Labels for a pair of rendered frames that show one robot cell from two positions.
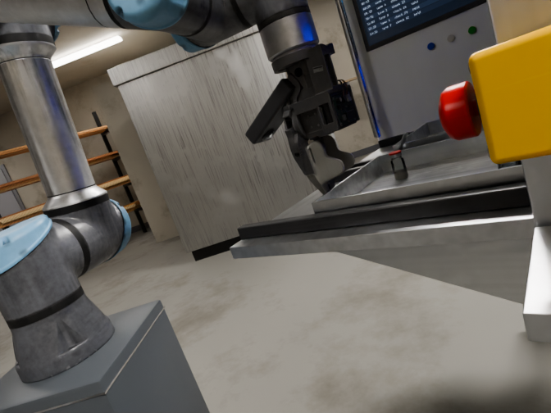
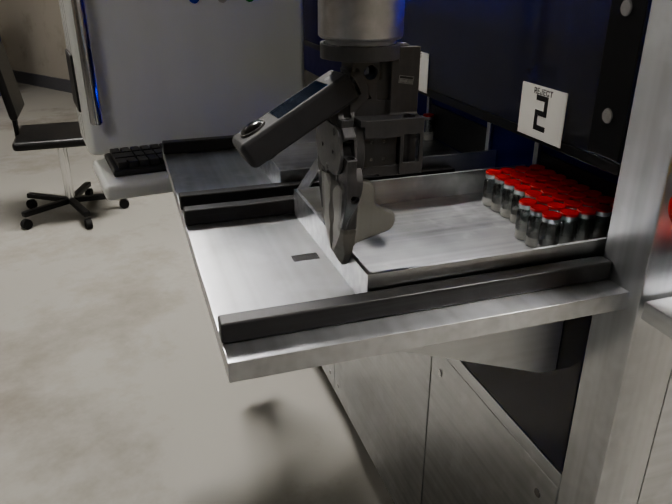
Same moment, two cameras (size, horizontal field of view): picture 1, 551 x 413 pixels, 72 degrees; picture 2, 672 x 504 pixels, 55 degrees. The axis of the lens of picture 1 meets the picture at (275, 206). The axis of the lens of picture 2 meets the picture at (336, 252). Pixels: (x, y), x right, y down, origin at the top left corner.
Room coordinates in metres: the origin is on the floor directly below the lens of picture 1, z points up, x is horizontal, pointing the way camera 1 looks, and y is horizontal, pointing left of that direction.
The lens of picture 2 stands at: (0.27, 0.42, 1.18)
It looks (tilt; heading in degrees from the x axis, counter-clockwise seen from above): 24 degrees down; 301
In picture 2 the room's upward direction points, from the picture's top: straight up
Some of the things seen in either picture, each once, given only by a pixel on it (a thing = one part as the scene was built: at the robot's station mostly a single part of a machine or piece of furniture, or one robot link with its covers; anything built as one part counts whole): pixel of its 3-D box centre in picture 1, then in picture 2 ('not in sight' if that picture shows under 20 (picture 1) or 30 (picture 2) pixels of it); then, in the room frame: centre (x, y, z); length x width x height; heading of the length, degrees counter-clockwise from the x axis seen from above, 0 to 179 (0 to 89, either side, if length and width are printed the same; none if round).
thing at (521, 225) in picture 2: not in sight; (525, 219); (0.44, -0.29, 0.90); 0.02 x 0.02 x 0.05
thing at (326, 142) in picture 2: (312, 96); (366, 110); (0.55, -0.10, 1.05); 0.09 x 0.08 x 0.12; 49
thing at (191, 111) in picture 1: (233, 142); not in sight; (4.37, 0.21, 1.04); 1.62 x 1.24 x 2.07; 84
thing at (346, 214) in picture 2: (302, 144); (346, 182); (0.55, -0.07, 0.99); 0.05 x 0.02 x 0.09; 139
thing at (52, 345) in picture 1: (56, 326); not in sight; (0.61, 0.42, 0.84); 0.15 x 0.15 x 0.10
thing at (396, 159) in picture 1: (398, 165); not in sight; (0.62, -0.22, 0.90); 0.02 x 0.02 x 0.04
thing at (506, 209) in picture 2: not in sight; (525, 207); (0.45, -0.33, 0.90); 0.18 x 0.02 x 0.05; 140
